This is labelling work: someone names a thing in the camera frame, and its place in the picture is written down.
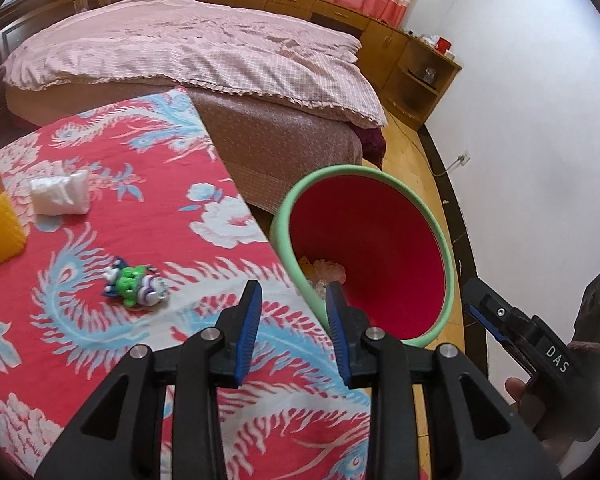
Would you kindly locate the pink checked quilt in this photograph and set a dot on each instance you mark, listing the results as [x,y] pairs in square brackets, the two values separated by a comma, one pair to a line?
[180,40]

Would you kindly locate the wooden corner shelf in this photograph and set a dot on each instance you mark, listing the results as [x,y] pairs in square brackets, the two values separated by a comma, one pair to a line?
[405,95]

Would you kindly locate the pink wrapper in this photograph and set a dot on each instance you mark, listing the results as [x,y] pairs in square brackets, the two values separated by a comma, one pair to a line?
[330,272]

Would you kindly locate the purple blanket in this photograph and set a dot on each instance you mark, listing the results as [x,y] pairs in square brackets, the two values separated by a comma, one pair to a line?
[372,142]

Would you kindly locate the small white object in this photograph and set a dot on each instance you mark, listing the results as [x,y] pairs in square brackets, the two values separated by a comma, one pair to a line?
[430,37]

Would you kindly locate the green and white toy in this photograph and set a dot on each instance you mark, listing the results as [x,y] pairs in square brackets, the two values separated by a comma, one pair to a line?
[132,285]

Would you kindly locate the white tissue pack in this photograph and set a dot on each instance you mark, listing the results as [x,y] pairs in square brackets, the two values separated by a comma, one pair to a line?
[60,192]

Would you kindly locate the long wooden cabinet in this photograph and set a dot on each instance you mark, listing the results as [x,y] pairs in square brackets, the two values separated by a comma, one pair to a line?
[280,0]

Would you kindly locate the brown bedspread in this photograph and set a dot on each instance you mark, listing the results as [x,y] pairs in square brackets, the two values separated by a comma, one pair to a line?
[280,130]

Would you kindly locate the red bucket with green rim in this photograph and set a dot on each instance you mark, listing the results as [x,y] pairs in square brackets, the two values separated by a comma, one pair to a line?
[370,250]

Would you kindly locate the red floral printed cloth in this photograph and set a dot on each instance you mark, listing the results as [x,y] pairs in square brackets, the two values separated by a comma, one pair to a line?
[130,220]

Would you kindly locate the person's right forearm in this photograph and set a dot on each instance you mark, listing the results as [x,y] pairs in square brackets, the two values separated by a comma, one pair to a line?
[595,349]

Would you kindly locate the glass ornament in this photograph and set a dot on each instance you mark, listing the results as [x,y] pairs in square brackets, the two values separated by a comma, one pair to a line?
[428,74]

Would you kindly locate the person's right hand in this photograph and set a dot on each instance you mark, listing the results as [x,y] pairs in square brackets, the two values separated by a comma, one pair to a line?
[520,400]

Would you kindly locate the red cup on cabinet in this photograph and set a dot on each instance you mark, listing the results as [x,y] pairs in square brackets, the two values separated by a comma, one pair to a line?
[443,44]

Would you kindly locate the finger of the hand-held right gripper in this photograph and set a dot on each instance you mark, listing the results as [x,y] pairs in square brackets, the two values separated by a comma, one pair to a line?
[495,310]

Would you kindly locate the yellow ribbed scrap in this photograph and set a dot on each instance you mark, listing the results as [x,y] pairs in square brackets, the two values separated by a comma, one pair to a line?
[306,265]

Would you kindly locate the yellow foam mesh sleeve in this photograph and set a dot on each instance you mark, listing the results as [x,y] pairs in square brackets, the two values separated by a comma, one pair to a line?
[0,235]

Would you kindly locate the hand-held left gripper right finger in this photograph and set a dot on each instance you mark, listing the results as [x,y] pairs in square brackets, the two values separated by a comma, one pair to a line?
[339,340]

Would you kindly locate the white wall socket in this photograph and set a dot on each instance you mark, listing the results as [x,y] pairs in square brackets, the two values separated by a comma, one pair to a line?
[463,158]

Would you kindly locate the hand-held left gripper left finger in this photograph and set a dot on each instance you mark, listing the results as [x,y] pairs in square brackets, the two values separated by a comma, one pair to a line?
[245,340]

